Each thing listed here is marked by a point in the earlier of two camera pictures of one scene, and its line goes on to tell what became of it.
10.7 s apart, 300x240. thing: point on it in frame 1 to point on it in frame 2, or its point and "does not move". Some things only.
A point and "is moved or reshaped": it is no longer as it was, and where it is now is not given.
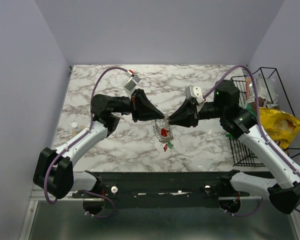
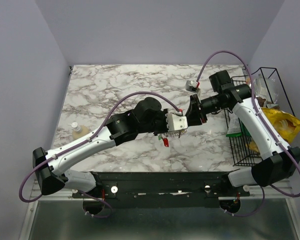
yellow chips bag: (281, 126) does not move
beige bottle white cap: (77, 128) does not move
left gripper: (142, 109) to (163, 115)
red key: (164, 132) is moved or reshaped
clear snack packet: (265, 88) does not move
